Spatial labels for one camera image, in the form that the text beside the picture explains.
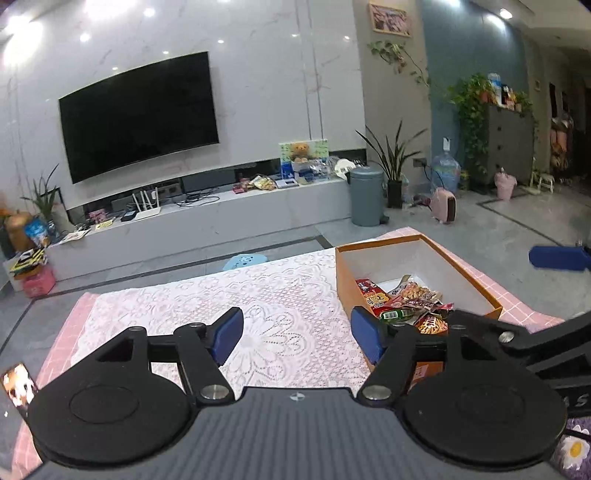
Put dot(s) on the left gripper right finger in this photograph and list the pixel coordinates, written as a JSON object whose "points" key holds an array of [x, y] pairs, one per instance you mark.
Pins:
{"points": [[392, 353]]}

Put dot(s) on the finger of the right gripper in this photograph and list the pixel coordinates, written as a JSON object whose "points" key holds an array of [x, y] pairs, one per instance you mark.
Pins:
{"points": [[560, 258]]}

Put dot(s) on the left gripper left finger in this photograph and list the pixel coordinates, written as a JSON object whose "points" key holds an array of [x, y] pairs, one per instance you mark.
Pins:
{"points": [[202, 350]]}

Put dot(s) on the orange stick snack bag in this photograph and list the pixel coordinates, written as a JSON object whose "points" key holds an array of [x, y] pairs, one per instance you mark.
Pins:
{"points": [[432, 324]]}

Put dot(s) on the green sausage stick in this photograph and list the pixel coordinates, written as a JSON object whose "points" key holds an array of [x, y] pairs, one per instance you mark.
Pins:
{"points": [[397, 316]]}

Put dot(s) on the red silver snack bag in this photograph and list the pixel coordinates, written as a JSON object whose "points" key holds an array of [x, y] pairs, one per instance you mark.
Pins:
{"points": [[374, 295]]}

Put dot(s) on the red spicy strip packet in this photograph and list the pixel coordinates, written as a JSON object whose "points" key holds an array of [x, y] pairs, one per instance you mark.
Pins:
{"points": [[422, 305]]}

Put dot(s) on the gold clear nut bag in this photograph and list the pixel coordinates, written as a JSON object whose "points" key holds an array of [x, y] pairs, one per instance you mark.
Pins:
{"points": [[408, 288]]}

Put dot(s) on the pink small bucket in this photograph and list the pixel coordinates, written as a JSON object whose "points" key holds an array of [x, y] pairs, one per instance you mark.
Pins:
{"points": [[505, 184]]}

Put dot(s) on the pink lace tablecloth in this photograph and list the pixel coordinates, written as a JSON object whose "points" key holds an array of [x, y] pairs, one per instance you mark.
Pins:
{"points": [[296, 330]]}

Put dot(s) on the blue plastic stool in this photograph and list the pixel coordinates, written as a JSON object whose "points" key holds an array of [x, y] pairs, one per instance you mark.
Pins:
{"points": [[244, 260]]}

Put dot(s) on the pink space heater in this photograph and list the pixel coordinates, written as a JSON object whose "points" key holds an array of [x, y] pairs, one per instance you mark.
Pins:
{"points": [[444, 205]]}

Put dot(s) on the dark grey cabinet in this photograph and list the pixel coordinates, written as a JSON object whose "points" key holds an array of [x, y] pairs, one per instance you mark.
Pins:
{"points": [[510, 144]]}

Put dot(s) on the blue water jug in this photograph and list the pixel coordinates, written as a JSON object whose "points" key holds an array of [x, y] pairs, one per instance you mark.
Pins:
{"points": [[445, 172]]}

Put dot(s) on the white wifi router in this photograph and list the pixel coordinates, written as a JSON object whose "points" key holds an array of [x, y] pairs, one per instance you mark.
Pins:
{"points": [[147, 204]]}

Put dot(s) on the grey tv console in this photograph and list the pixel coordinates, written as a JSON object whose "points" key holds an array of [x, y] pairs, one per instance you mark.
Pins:
{"points": [[175, 229]]}

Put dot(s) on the grey pedal trash bin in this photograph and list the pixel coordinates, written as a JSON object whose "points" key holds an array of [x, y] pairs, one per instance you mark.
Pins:
{"points": [[367, 196]]}

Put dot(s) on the pink storage box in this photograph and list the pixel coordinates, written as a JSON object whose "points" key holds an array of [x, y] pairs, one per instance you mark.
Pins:
{"points": [[40, 284]]}

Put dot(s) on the ivy plant on cabinet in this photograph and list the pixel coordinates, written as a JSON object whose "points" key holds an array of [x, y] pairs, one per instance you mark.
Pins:
{"points": [[472, 97]]}

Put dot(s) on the potted long leaf plant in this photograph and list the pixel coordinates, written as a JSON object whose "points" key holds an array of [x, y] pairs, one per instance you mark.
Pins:
{"points": [[392, 156]]}

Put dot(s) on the teddy bear gift box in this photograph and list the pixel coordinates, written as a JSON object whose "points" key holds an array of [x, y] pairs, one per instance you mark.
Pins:
{"points": [[304, 161]]}

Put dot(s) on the left potted green plant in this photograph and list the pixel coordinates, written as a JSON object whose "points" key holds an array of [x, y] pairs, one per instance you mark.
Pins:
{"points": [[43, 196]]}

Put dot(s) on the golden gourd ornament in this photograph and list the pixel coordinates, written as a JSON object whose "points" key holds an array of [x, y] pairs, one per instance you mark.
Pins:
{"points": [[15, 226]]}

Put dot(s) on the black wall television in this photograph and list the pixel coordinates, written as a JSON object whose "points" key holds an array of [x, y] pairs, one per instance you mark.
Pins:
{"points": [[146, 112]]}

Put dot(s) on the framed wall picture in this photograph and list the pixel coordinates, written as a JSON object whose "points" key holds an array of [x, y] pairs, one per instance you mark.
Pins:
{"points": [[389, 20]]}

